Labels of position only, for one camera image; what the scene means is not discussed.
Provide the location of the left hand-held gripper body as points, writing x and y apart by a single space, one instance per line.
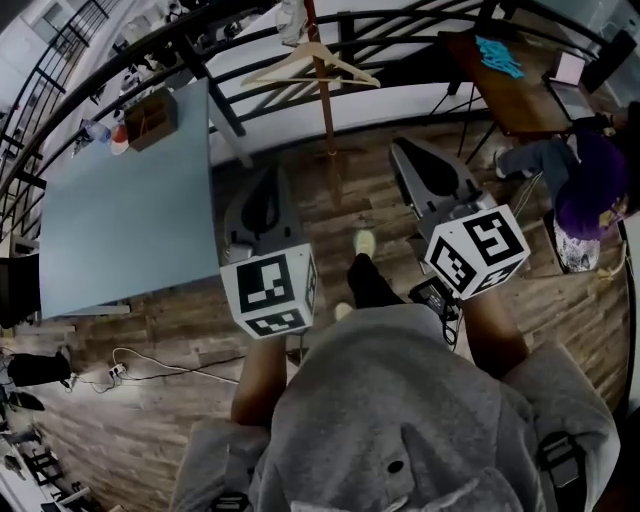
270 292

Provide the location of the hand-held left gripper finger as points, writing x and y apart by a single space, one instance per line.
286 210
250 210

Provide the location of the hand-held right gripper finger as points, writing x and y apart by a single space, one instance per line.
447 172
411 172

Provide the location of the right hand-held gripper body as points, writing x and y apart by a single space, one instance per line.
475 250

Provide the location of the wooden coat stand pole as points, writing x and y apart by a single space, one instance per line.
326 110

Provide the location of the person's left forearm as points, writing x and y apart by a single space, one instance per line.
260 385

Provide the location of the person's right forearm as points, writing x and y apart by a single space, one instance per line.
495 335

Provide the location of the black power adapter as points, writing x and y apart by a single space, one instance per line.
432 297

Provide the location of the person's pale shoe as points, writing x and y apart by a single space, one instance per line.
364 242
343 311

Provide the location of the brown wooden table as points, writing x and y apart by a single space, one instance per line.
510 105

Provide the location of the person's black trouser leg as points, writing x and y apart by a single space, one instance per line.
372 285

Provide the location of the light blue table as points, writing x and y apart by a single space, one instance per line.
130 210

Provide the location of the pile of blue clips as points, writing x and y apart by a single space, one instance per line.
500 57

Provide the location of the brown wooden organizer box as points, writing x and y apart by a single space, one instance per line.
150 120

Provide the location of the grey laptop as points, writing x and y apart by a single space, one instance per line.
567 87

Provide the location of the pale wooden clothes hanger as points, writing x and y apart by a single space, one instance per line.
305 52

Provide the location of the person's grey sweatshirt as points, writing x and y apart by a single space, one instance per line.
400 410

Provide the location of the black metal railing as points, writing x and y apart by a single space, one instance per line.
150 45

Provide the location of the black bag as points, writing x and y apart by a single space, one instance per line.
40 369

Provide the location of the black balcony railing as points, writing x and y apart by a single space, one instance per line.
45 65

